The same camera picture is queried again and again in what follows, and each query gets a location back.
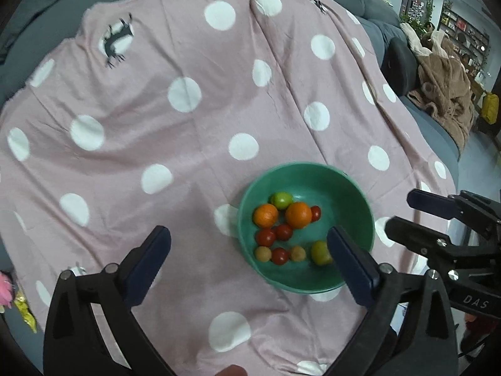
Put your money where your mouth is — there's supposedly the small orange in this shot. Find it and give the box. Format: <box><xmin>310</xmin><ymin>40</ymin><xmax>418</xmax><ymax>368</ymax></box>
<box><xmin>252</xmin><ymin>204</ymin><xmax>280</xmax><ymax>228</ymax></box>

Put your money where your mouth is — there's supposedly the pink polka dot blanket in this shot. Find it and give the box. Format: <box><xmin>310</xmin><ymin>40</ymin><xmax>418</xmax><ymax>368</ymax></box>
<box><xmin>0</xmin><ymin>0</ymin><xmax>457</xmax><ymax>376</ymax></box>

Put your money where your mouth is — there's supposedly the green bowl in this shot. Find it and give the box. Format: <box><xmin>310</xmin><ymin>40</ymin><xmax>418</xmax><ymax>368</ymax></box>
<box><xmin>237</xmin><ymin>162</ymin><xmax>375</xmax><ymax>295</ymax></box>

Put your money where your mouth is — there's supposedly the pink plush toy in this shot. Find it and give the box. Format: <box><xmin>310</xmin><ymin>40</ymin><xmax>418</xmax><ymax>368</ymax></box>
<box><xmin>0</xmin><ymin>272</ymin><xmax>15</xmax><ymax>314</ymax></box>

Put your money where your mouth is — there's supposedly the yellow wrapper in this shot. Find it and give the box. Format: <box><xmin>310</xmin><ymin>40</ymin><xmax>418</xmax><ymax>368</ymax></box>
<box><xmin>13</xmin><ymin>290</ymin><xmax>39</xmax><ymax>333</ymax></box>

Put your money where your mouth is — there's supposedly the wall shelf with goods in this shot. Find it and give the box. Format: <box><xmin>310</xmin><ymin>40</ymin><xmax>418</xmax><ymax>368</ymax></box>
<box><xmin>438</xmin><ymin>4</ymin><xmax>491</xmax><ymax>76</ymax></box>

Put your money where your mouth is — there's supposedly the green potted plant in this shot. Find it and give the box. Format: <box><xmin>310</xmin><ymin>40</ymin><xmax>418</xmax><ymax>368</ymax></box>
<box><xmin>401</xmin><ymin>0</ymin><xmax>436</xmax><ymax>37</ymax></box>

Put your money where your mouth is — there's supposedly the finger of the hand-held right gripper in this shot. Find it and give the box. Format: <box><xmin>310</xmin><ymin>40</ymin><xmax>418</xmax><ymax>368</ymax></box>
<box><xmin>407</xmin><ymin>189</ymin><xmax>467</xmax><ymax>221</ymax></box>
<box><xmin>385</xmin><ymin>216</ymin><xmax>452</xmax><ymax>260</ymax></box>

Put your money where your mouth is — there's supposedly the brown fleece robe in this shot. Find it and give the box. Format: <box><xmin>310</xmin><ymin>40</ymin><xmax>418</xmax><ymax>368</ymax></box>
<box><xmin>407</xmin><ymin>31</ymin><xmax>476</xmax><ymax>154</ymax></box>

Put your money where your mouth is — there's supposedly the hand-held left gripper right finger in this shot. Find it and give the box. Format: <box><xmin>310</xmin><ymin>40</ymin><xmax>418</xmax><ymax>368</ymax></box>
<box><xmin>327</xmin><ymin>225</ymin><xmax>459</xmax><ymax>376</ymax></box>

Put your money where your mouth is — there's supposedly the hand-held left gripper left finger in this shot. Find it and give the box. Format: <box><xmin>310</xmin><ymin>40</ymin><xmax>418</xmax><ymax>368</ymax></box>
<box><xmin>43</xmin><ymin>225</ymin><xmax>173</xmax><ymax>376</ymax></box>

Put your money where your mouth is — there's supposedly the large orange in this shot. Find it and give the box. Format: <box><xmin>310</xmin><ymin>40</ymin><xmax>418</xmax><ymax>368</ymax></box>
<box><xmin>285</xmin><ymin>201</ymin><xmax>313</xmax><ymax>230</ymax></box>

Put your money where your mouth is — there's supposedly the black cushion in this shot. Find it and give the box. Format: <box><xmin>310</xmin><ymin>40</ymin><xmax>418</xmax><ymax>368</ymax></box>
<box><xmin>385</xmin><ymin>38</ymin><xmax>418</xmax><ymax>95</ymax></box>

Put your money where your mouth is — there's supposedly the yellow bag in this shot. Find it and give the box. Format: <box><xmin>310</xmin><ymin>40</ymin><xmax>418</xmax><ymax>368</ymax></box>
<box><xmin>481</xmin><ymin>92</ymin><xmax>501</xmax><ymax>124</ymax></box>

